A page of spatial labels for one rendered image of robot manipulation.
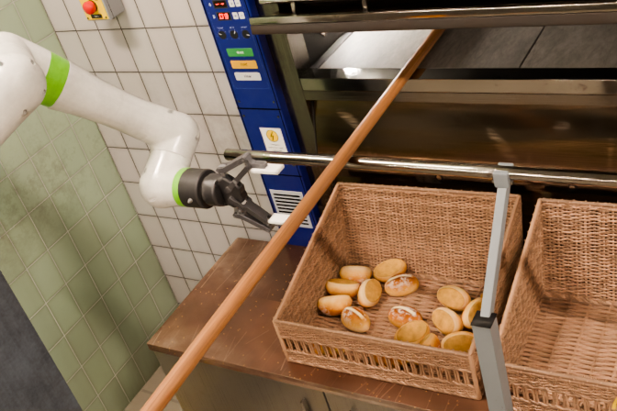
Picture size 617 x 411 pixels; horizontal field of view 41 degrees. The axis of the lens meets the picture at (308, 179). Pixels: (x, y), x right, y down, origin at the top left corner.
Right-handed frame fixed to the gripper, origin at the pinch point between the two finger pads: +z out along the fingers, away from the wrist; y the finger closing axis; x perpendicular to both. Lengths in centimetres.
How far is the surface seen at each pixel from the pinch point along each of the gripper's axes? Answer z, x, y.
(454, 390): 26, -6, 60
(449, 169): 30.8, -17.3, 3.0
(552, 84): 43, -54, 3
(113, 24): -90, -57, -17
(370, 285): -7, -32, 55
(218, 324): 7.6, 38.4, 0.1
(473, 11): 33, -40, -23
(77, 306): -118, -17, 70
